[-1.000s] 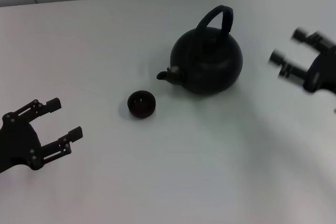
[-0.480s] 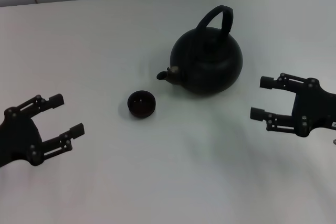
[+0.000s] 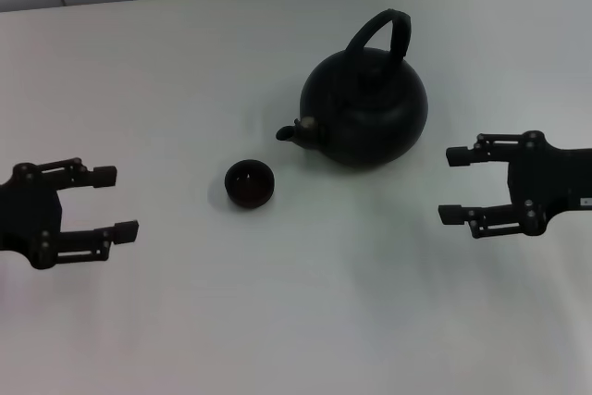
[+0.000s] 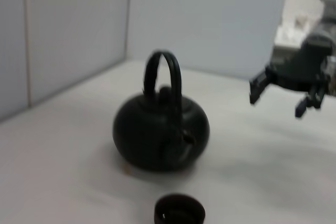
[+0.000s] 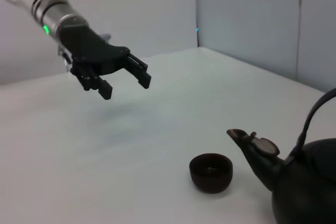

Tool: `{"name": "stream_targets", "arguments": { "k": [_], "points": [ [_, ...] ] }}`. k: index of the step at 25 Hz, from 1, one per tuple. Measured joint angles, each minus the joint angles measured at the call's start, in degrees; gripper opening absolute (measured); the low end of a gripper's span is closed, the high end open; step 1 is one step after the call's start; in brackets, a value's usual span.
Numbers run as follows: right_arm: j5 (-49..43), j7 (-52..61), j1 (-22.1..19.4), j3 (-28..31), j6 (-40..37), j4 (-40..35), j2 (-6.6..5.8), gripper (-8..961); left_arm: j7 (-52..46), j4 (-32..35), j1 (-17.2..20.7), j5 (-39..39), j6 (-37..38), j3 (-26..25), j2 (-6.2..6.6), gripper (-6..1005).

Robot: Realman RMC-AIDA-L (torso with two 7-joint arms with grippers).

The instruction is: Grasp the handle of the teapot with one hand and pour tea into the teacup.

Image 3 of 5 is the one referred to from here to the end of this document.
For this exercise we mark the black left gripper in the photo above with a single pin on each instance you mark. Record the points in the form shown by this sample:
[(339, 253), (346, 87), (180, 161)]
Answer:
[(28, 214)]

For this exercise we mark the black round teapot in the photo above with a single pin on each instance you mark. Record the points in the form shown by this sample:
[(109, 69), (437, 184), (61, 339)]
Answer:
[(365, 113)]

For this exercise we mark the small dark teacup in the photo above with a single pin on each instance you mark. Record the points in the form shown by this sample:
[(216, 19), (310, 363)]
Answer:
[(249, 184)]

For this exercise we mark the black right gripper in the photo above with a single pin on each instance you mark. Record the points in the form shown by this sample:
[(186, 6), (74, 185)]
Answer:
[(550, 182)]

